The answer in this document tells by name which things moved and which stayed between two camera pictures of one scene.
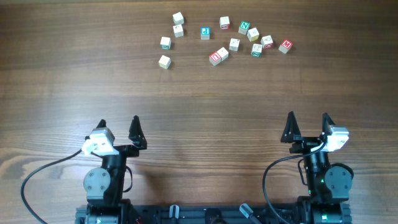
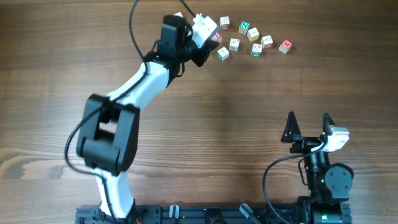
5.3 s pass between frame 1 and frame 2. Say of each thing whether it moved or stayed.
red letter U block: moved
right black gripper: stayed
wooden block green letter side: stayed
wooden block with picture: stayed
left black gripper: moved
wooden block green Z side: stayed
